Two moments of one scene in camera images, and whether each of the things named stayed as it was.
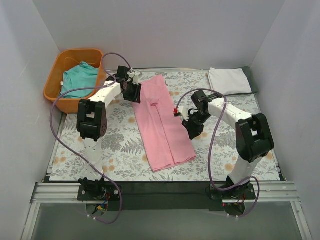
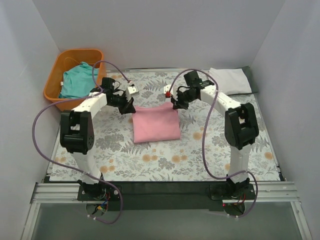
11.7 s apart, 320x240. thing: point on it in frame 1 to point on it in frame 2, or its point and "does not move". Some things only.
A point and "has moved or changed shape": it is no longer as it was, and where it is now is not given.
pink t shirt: x=166 y=143 has moved or changed shape
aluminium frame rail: x=68 y=193 does not move
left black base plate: x=111 y=192 does not move
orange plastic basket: x=64 y=60 does not move
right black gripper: x=193 y=126 to x=180 y=100
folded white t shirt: x=229 y=81 does not move
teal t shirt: x=81 y=75 does not move
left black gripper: x=132 y=92 to x=123 y=103
